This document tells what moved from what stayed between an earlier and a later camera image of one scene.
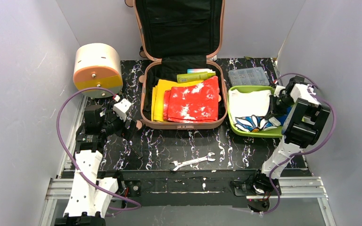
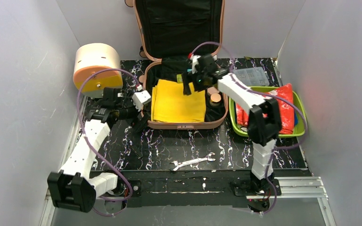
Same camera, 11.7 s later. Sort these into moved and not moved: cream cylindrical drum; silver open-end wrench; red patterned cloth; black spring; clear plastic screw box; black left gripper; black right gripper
Moved: red patterned cloth; black left gripper; black right gripper
Not moved: silver open-end wrench; cream cylindrical drum; black spring; clear plastic screw box
